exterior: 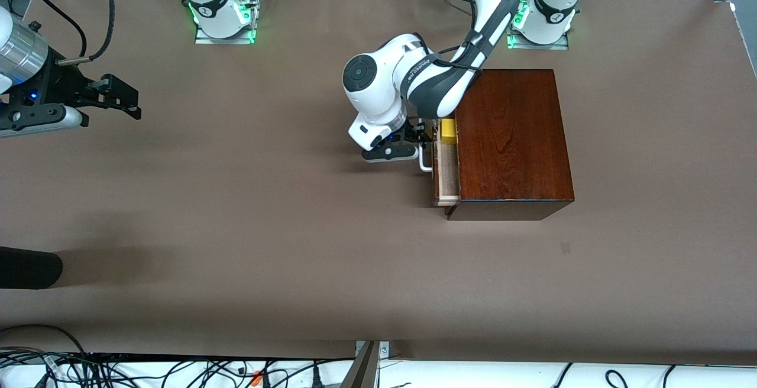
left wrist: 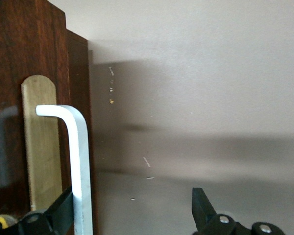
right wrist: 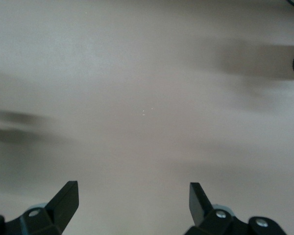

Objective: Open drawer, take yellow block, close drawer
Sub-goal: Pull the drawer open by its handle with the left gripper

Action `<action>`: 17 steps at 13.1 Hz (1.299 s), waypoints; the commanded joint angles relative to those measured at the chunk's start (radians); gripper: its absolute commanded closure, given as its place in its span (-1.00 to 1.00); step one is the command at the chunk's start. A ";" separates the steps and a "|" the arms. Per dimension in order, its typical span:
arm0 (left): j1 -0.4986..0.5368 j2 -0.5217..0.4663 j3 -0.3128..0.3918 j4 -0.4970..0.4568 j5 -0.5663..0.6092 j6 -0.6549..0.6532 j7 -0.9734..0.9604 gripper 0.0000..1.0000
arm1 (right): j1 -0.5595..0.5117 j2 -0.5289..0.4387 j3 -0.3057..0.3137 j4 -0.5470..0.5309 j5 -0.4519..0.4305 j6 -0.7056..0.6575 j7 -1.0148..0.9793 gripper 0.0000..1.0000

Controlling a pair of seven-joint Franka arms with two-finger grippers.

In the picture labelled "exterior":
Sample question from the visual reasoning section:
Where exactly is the aluminium strut with bracket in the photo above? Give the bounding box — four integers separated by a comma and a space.
340, 341, 390, 388

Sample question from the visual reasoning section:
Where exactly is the white ledge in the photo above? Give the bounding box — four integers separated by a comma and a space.
0, 353, 757, 388

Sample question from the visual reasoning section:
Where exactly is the black padded rod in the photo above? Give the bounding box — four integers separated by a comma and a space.
0, 246, 63, 290

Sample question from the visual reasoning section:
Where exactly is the dark wood cabinet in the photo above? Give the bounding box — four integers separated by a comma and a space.
447, 69, 575, 221

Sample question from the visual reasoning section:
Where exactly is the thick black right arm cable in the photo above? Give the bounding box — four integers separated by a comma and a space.
56, 0, 116, 66

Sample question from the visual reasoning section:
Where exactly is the light wood drawer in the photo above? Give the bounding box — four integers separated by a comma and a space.
419, 119, 461, 207

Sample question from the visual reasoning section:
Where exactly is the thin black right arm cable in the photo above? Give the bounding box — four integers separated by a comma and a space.
11, 0, 88, 57

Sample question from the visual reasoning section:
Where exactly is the grey tagged cable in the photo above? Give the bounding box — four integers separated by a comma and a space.
33, 355, 60, 388

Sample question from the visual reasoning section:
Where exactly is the black looping cable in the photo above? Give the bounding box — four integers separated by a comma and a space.
0, 324, 88, 355

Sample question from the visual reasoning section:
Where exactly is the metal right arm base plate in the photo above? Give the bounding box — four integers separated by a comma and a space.
194, 0, 261, 45

